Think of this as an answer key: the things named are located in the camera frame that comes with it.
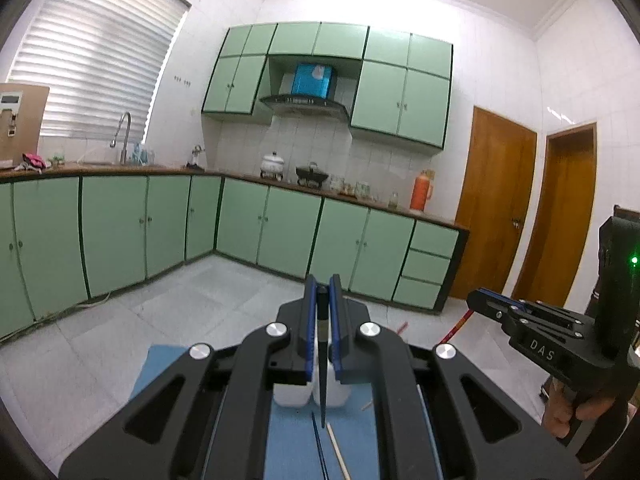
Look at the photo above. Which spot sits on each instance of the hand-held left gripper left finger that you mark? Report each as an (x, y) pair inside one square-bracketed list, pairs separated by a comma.
[(312, 320)]

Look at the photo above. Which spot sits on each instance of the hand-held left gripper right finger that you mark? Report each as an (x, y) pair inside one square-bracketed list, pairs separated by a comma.
[(336, 325)]

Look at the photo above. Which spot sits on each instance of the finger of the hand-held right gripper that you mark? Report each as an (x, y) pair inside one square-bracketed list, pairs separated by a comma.
[(487, 302), (555, 312)]

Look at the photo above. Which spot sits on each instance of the black chopstick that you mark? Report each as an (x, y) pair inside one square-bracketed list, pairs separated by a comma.
[(320, 450), (323, 360)]

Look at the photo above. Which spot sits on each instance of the white plastic utensil container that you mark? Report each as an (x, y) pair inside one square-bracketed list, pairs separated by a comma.
[(290, 396), (337, 396)]

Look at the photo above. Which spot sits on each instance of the person's right forearm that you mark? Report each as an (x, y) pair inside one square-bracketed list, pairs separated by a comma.
[(607, 442)]

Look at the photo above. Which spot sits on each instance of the person's right hand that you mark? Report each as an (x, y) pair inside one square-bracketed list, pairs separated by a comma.
[(592, 410)]

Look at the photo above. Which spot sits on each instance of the wooden door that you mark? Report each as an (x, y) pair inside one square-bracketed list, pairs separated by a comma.
[(490, 200), (565, 210)]

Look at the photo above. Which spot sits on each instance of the blue tablecloth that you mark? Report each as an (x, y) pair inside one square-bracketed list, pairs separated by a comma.
[(300, 440)]

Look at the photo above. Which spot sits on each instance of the orange thermos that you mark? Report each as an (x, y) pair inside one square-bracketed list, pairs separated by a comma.
[(421, 192)]

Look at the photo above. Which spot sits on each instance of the glass jar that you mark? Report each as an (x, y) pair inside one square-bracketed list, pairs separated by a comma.
[(394, 200)]

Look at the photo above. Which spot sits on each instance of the black cooking pot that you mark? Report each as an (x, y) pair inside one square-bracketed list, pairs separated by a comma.
[(311, 176)]

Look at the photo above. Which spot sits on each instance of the white lidded pot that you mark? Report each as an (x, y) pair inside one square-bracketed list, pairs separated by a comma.
[(273, 165)]

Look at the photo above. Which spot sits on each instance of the range hood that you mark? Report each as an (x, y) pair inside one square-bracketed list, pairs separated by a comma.
[(305, 103)]

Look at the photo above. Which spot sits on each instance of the green base cabinets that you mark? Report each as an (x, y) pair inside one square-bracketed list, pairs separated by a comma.
[(115, 230)]

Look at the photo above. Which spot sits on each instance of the blue box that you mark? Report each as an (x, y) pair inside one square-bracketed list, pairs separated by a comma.
[(310, 82)]

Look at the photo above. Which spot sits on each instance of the cluster of drinking glasses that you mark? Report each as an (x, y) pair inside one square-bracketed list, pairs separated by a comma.
[(141, 154)]

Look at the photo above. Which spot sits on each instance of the metal kitchen faucet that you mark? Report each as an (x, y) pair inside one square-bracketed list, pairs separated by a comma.
[(125, 125)]

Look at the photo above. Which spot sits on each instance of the pink cloth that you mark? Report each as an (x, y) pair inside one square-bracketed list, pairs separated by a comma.
[(34, 161)]

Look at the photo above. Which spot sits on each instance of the cardboard box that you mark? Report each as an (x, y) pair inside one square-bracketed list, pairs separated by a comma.
[(30, 125)]

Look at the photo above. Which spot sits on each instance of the white window blind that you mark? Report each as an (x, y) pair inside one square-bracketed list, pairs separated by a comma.
[(100, 50)]

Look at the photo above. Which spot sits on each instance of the green wall cabinets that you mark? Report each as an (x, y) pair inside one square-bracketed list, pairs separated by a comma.
[(390, 90)]

